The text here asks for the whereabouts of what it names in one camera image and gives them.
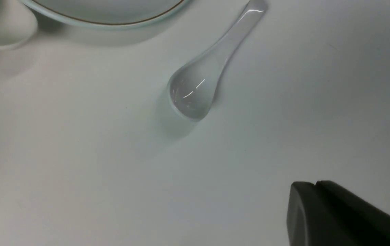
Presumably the light blue ceramic plate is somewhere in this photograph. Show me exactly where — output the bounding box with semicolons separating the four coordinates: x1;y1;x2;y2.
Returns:
21;0;189;30

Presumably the white ceramic spoon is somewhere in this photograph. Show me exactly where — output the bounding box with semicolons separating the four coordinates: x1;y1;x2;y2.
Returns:
0;0;38;51

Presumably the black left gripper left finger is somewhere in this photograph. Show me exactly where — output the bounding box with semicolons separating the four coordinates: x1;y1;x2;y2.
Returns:
287;181;331;246

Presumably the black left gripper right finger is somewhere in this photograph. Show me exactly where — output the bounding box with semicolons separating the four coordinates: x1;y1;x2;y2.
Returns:
315;180;390;246

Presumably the light blue ceramic spoon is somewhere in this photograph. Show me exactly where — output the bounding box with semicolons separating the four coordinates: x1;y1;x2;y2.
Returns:
167;0;268;122

